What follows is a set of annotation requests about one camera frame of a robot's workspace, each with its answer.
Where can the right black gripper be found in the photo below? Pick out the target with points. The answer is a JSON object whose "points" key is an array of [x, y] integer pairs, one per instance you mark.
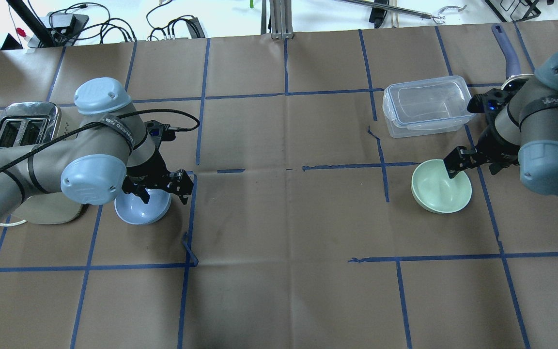
{"points": [[500, 149]]}

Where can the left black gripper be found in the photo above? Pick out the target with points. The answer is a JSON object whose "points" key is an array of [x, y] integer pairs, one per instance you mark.
{"points": [[147, 169]]}

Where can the blue bowl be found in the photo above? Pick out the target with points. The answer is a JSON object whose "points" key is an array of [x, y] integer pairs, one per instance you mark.
{"points": [[132, 210]]}

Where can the green bowl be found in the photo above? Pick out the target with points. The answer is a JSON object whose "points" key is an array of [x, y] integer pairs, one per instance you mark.
{"points": [[434, 191]]}

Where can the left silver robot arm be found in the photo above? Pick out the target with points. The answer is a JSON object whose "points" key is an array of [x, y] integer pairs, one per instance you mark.
{"points": [[112, 152]]}

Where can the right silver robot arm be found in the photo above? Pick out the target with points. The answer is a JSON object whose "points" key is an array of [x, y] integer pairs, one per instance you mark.
{"points": [[522, 130]]}

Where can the clear plastic food container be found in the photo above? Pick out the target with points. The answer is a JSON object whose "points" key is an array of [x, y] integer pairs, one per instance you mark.
{"points": [[425, 107]]}

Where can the blue pot with glass lid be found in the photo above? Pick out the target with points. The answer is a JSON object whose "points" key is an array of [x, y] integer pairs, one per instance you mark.
{"points": [[509, 53]]}

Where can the metal reacher grabber tool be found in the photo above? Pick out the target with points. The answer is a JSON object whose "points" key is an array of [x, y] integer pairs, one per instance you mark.
{"points": [[438, 17]]}

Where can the black power adapter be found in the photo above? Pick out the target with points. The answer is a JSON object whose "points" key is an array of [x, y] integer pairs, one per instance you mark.
{"points": [[66, 24]]}

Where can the black tripod leg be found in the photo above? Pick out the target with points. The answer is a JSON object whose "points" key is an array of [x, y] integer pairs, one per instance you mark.
{"points": [[40, 32]]}

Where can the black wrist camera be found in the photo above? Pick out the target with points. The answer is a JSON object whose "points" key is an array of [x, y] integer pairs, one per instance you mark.
{"points": [[160, 132]]}

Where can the aluminium frame post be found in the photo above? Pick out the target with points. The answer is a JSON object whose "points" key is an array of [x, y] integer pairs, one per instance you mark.
{"points": [[276, 19]]}

